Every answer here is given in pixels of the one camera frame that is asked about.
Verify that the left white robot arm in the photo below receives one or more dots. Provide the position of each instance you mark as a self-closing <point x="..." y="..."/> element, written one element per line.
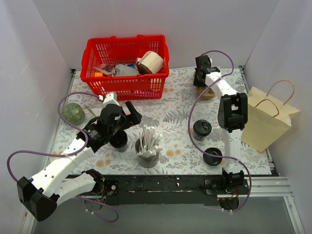
<point x="44" y="191"/>

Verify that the clear snack packet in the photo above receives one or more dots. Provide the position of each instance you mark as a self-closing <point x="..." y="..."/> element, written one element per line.
<point x="106" y="69"/>

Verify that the orange small box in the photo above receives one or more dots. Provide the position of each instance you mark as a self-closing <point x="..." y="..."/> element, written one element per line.
<point x="98" y="74"/>

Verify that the cardboard cup carrier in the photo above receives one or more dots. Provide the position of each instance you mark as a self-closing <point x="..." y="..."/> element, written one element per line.
<point x="207" y="95"/>

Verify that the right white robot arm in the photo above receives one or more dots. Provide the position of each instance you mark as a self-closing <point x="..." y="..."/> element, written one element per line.
<point x="232" y="118"/>

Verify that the grey plastic pouch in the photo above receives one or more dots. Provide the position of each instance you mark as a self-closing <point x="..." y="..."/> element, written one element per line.
<point x="123" y="70"/>

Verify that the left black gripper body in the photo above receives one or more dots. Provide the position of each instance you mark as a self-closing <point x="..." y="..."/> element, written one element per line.
<point x="129" y="117"/>

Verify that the red plastic shopping basket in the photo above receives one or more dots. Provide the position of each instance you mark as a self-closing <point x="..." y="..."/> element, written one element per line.
<point x="133" y="67"/>

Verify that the stack of black paper cups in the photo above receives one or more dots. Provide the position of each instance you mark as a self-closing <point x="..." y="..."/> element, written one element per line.
<point x="119" y="141"/>

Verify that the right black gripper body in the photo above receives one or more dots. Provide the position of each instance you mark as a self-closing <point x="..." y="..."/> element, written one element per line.
<point x="199" y="79"/>

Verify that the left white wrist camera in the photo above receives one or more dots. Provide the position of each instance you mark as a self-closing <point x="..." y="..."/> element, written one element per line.
<point x="110" y="98"/>

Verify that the beige paper roll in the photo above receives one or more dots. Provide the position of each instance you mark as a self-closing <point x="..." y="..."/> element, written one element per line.
<point x="150" y="63"/>

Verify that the kraft paper bag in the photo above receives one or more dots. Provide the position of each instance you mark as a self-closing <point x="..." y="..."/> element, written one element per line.
<point x="268" y="118"/>

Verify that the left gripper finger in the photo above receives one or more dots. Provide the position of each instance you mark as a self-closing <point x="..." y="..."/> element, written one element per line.
<point x="135" y="119"/>
<point x="131" y="108"/>

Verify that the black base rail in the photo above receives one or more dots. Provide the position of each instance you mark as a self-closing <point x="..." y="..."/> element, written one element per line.
<point x="167" y="189"/>

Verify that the green melon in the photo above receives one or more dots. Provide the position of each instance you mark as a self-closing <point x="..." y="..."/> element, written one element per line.
<point x="73" y="113"/>

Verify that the grey cup of straws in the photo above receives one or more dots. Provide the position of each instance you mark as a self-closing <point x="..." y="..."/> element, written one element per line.
<point x="148" y="147"/>

